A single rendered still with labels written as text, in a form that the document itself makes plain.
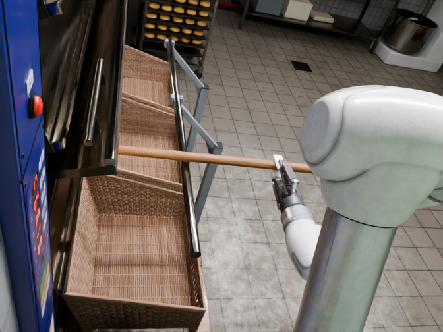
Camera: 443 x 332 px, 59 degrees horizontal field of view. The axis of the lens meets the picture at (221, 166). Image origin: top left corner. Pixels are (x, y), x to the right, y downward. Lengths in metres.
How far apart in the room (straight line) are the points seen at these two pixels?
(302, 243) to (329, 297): 0.45
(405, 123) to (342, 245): 0.19
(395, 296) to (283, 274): 0.77
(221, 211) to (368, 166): 2.29
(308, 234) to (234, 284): 1.41
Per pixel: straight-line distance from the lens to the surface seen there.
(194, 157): 1.21
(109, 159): 0.80
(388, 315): 2.81
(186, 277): 1.67
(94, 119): 0.85
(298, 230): 1.08
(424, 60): 6.72
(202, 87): 2.08
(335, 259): 0.59
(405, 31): 6.32
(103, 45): 1.26
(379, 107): 0.51
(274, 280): 2.54
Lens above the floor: 1.98
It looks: 40 degrees down
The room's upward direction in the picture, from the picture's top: 19 degrees clockwise
